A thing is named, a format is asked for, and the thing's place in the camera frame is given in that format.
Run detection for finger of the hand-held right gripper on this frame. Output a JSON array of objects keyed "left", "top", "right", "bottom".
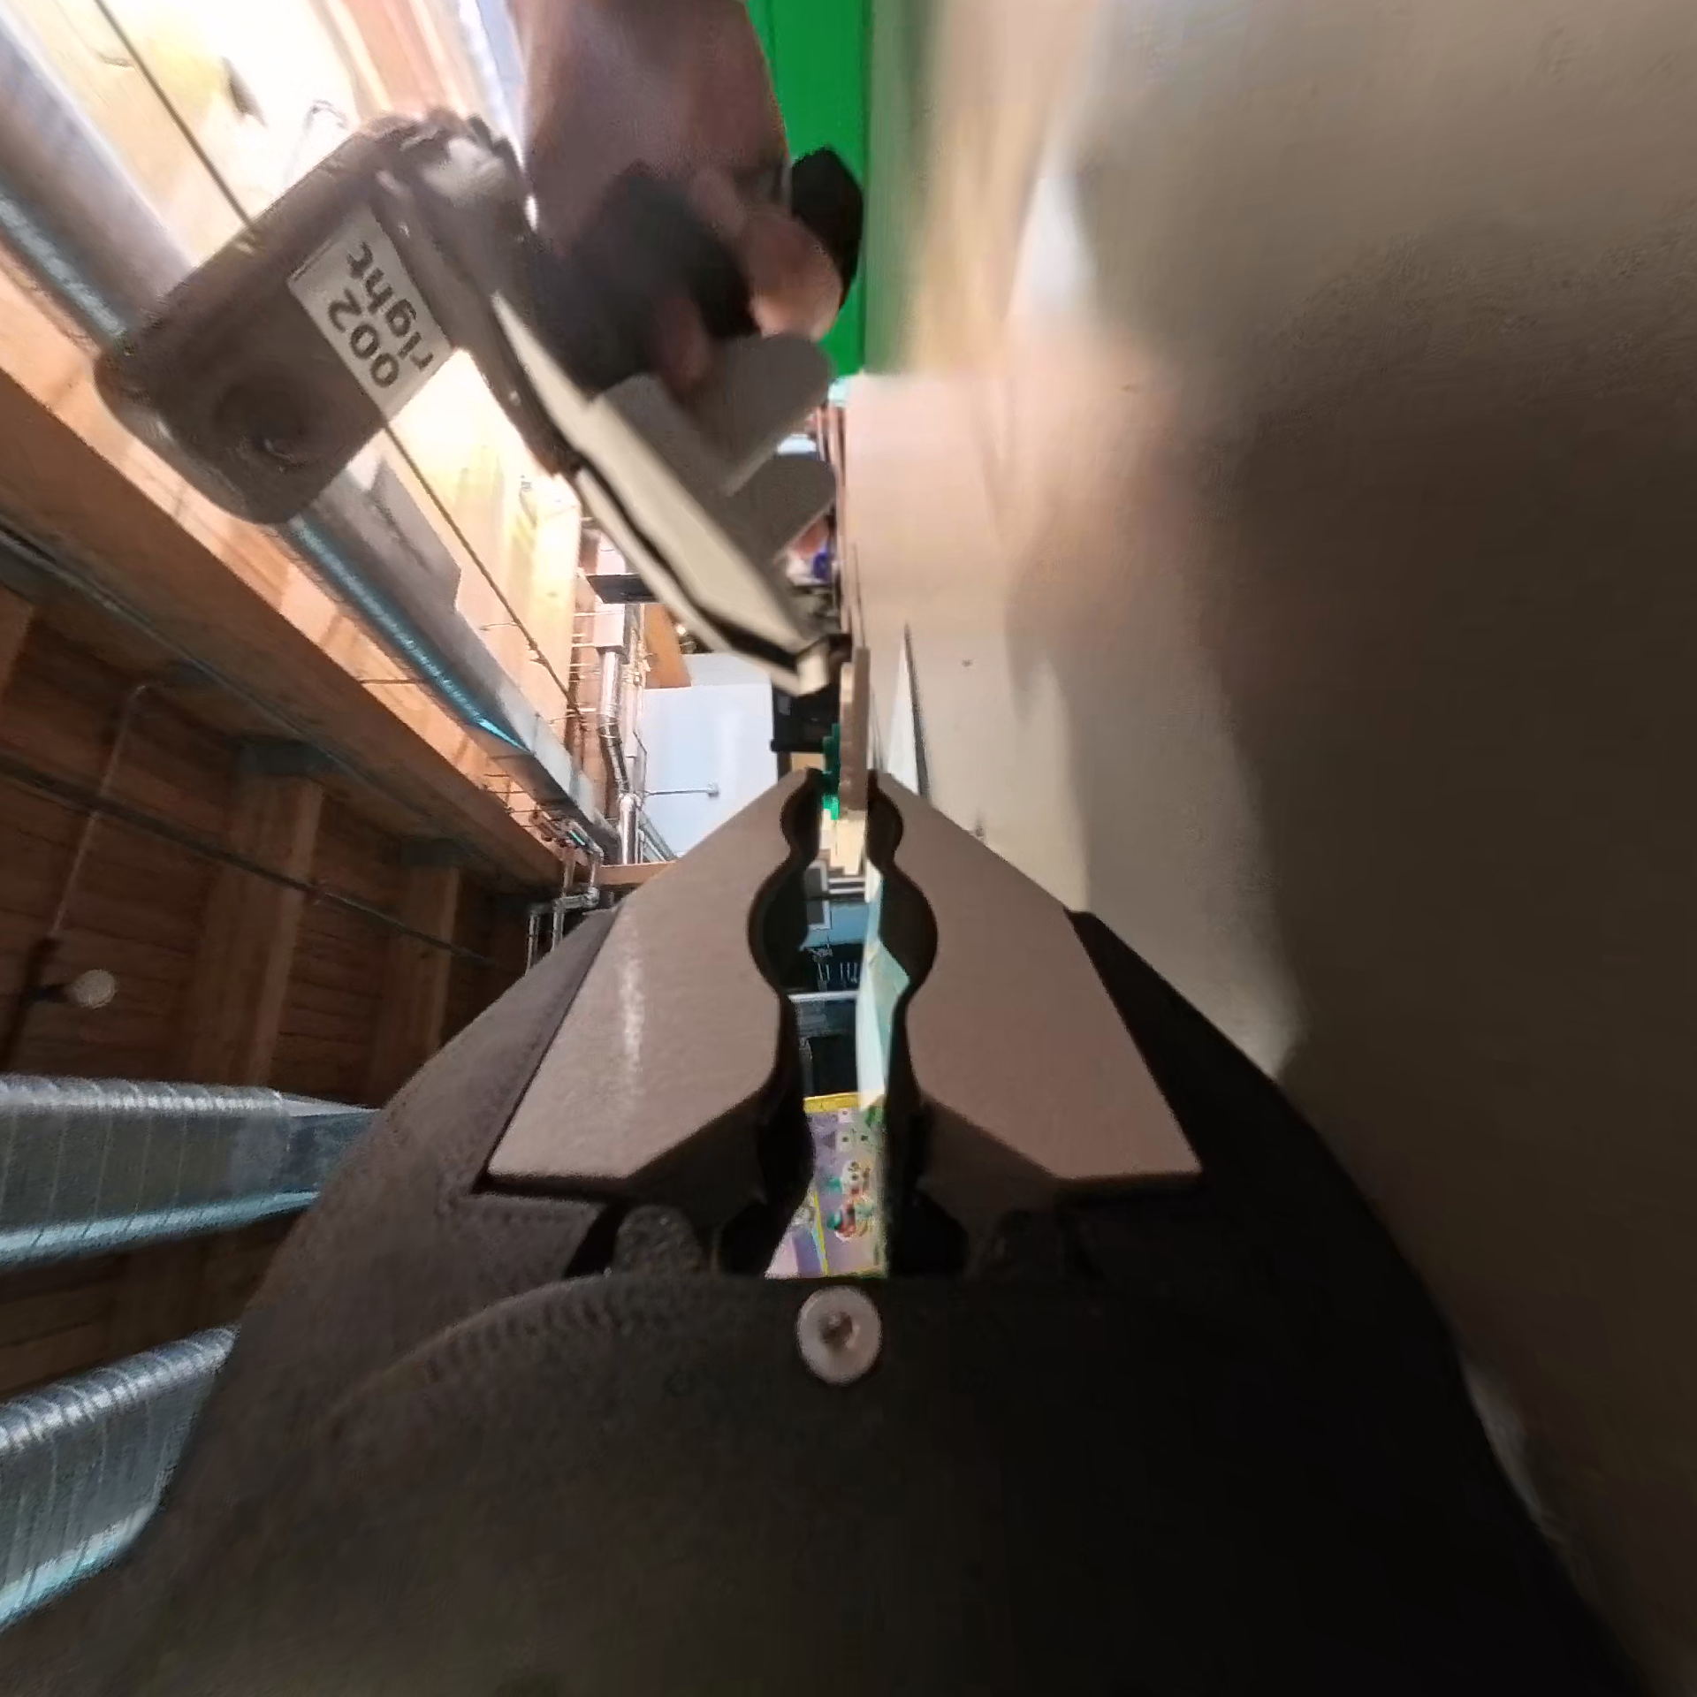
[
  {"left": 584, "top": 378, "right": 830, "bottom": 658},
  {"left": 569, "top": 464, "right": 830, "bottom": 697}
]

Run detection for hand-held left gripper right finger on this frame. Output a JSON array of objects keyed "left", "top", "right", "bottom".
[{"left": 868, "top": 775, "right": 1204, "bottom": 1235}]

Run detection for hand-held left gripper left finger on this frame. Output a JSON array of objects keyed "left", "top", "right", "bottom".
[{"left": 486, "top": 770, "right": 820, "bottom": 1235}]

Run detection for white and green lego assembly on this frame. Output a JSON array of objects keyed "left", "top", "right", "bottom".
[{"left": 807, "top": 636, "right": 879, "bottom": 883}]

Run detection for green plastic bin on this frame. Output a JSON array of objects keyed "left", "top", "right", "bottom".
[{"left": 742, "top": 0, "right": 876, "bottom": 386}]

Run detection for colourful lego set box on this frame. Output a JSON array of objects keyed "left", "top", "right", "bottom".
[{"left": 766, "top": 1093, "right": 893, "bottom": 1280}]

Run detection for person's right hand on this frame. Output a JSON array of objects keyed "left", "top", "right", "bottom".
[{"left": 517, "top": 0, "right": 851, "bottom": 386}]

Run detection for bent metal pipes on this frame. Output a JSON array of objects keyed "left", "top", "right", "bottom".
[{"left": 529, "top": 636, "right": 665, "bottom": 916}]

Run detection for long ceiling air duct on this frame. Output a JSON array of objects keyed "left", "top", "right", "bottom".
[{"left": 0, "top": 0, "right": 651, "bottom": 862}]

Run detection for silver air duct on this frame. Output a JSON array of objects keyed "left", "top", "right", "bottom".
[
  {"left": 0, "top": 1074, "right": 380, "bottom": 1260},
  {"left": 0, "top": 1324, "right": 240, "bottom": 1620}
]

